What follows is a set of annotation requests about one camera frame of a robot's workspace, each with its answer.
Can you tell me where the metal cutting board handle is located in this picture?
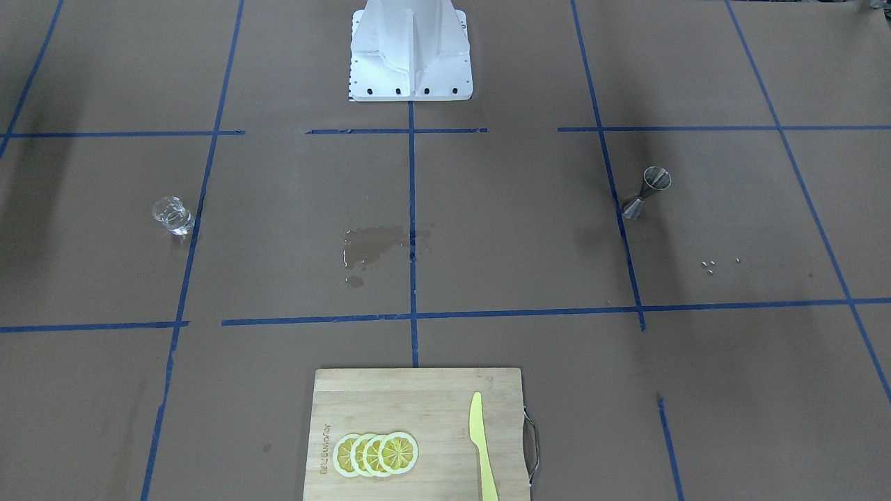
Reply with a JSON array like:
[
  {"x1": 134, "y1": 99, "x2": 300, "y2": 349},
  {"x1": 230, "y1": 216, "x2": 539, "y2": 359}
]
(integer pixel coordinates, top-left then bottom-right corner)
[{"x1": 523, "y1": 406, "x2": 541, "y2": 490}]

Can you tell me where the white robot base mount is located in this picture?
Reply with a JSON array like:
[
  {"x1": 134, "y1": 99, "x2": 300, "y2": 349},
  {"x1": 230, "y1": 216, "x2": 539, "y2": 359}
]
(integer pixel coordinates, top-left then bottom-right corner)
[{"x1": 348, "y1": 1, "x2": 474, "y2": 102}]

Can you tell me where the clear glass measuring cup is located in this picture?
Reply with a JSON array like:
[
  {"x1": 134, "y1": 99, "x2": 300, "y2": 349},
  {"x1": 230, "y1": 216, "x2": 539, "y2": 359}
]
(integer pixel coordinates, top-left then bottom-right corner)
[{"x1": 152, "y1": 196, "x2": 194, "y2": 237}]

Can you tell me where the steel double jigger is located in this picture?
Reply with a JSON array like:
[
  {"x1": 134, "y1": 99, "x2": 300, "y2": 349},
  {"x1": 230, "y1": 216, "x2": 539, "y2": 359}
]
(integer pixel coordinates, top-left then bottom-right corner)
[{"x1": 621, "y1": 166, "x2": 672, "y2": 220}]

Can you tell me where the wooden cutting board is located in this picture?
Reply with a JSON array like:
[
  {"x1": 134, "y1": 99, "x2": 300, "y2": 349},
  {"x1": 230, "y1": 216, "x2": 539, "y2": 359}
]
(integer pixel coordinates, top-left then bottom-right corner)
[{"x1": 302, "y1": 368, "x2": 531, "y2": 500}]

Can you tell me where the yellow plastic knife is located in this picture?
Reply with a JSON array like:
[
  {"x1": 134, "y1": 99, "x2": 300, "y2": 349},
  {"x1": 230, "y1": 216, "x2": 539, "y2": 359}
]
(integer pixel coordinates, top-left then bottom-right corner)
[{"x1": 468, "y1": 391, "x2": 499, "y2": 500}]

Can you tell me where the lemon slice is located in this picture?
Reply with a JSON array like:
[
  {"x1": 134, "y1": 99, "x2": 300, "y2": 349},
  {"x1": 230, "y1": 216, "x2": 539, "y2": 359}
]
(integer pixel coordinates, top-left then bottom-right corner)
[
  {"x1": 378, "y1": 431, "x2": 419, "y2": 475},
  {"x1": 361, "y1": 435, "x2": 391, "y2": 477},
  {"x1": 348, "y1": 434, "x2": 376, "y2": 477},
  {"x1": 334, "y1": 434, "x2": 361, "y2": 478}
]

